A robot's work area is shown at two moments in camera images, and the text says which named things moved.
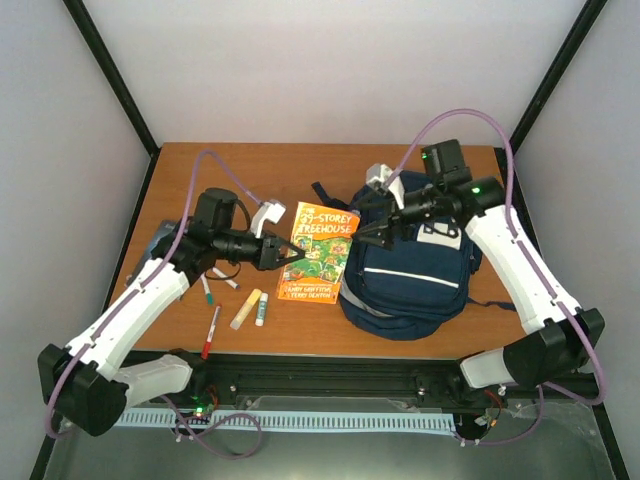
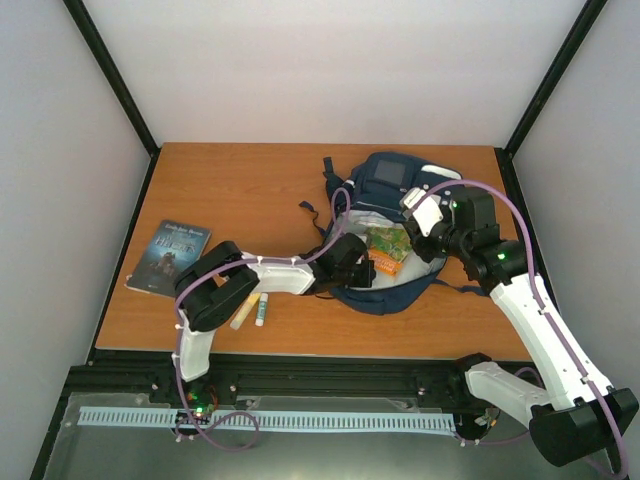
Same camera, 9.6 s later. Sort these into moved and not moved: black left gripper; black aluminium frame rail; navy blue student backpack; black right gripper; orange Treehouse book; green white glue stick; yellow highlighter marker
Moved: black right gripper; navy blue student backpack; orange Treehouse book; black left gripper
Not moved: green white glue stick; black aluminium frame rail; yellow highlighter marker
